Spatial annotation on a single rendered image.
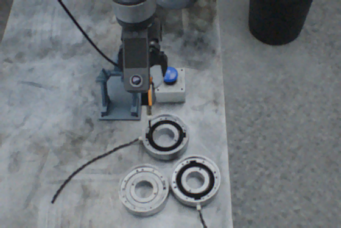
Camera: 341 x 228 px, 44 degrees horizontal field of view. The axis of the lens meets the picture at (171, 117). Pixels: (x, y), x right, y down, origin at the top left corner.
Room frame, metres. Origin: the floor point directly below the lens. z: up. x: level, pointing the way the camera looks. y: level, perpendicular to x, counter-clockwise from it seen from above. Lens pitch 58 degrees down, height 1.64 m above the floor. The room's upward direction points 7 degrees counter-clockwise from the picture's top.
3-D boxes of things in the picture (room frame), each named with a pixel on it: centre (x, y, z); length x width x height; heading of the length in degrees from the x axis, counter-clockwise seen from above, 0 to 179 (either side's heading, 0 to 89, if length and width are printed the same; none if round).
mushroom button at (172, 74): (0.59, -0.01, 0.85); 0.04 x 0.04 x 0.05
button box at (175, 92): (0.60, -0.01, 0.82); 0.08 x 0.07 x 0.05; 173
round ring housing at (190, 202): (0.34, -0.03, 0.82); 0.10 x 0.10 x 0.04
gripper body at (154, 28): (0.55, 0.04, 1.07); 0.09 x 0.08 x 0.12; 171
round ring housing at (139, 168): (0.34, 0.08, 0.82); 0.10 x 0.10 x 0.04
